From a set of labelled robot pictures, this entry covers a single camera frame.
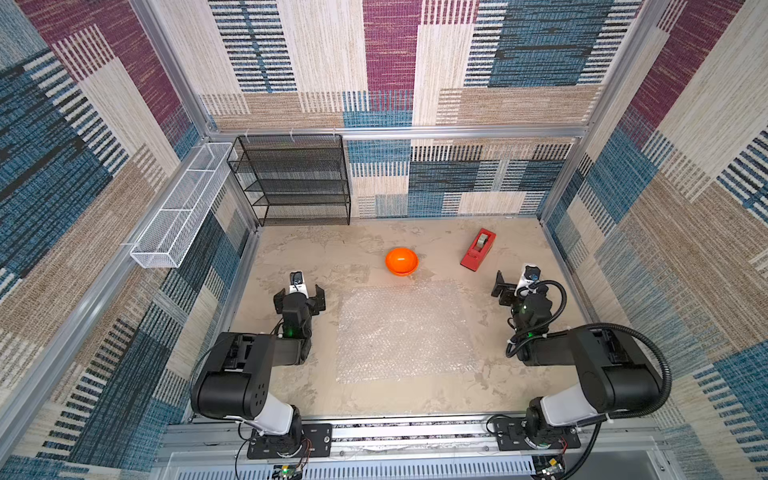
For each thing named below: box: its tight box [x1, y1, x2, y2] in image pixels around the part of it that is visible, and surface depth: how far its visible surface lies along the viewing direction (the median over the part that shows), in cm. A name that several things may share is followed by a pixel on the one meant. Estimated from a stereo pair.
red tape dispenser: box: [460, 228, 497, 272], surface depth 107 cm
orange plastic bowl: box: [386, 247, 419, 276], surface depth 104 cm
